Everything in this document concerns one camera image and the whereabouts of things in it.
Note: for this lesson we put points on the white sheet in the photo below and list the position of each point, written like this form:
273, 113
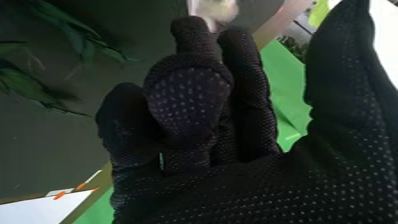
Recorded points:
29, 211

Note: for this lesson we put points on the green sprig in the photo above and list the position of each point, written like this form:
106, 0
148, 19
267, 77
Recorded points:
83, 40
28, 85

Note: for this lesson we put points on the dark mat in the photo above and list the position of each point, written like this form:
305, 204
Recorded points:
47, 150

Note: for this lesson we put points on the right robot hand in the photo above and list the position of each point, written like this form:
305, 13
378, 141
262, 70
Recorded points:
250, 186

